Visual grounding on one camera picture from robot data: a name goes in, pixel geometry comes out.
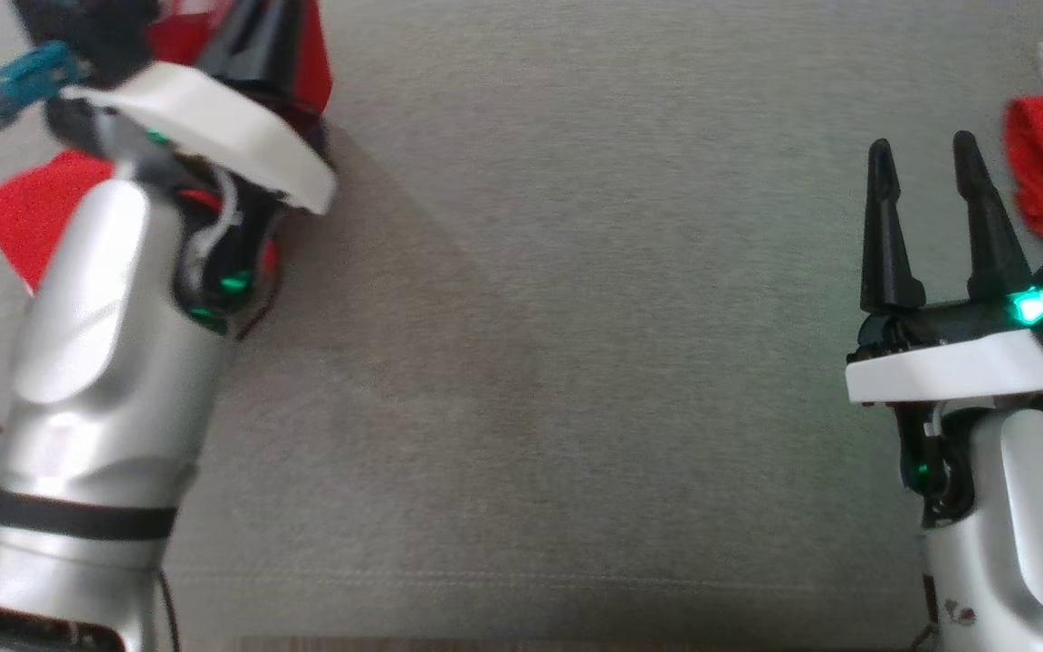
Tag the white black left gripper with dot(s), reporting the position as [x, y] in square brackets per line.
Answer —
[214, 118]

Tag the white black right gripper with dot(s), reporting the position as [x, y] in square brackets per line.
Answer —
[947, 362]

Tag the red mesh shorts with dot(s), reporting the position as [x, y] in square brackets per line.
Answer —
[33, 208]

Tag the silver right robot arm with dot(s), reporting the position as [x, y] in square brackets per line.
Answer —
[1028, 525]

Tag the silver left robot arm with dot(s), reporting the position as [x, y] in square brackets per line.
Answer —
[105, 362]

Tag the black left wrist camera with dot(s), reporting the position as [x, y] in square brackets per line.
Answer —
[96, 32]

